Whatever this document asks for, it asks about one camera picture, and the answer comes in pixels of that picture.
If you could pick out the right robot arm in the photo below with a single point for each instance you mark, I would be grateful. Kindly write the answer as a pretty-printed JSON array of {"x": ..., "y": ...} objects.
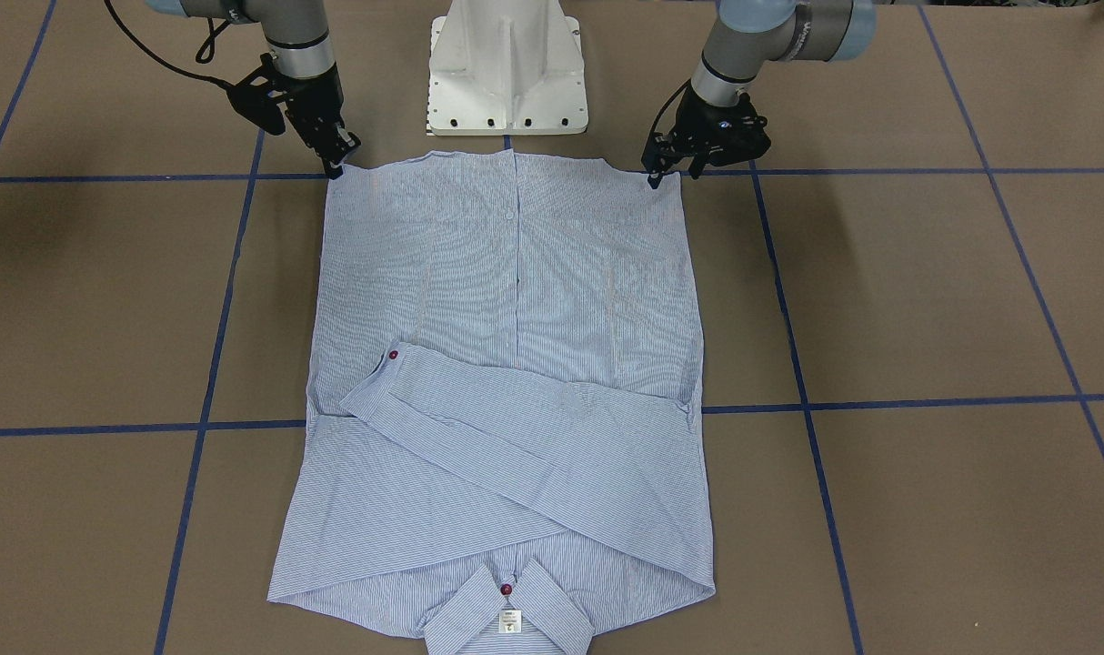
[{"x": 297, "y": 34}]

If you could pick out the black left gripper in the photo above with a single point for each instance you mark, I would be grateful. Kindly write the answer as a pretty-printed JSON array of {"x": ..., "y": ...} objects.
[{"x": 695, "y": 115}]

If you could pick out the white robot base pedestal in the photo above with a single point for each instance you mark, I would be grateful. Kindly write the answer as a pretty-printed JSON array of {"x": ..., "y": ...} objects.
[{"x": 506, "y": 68}]

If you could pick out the light blue striped shirt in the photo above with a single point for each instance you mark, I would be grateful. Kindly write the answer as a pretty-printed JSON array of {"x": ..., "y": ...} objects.
[{"x": 504, "y": 450}]

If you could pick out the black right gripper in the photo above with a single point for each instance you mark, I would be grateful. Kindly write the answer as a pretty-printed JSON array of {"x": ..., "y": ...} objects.
[{"x": 316, "y": 102}]

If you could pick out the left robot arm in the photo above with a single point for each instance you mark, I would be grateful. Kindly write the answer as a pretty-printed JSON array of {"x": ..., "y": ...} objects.
[{"x": 746, "y": 35}]

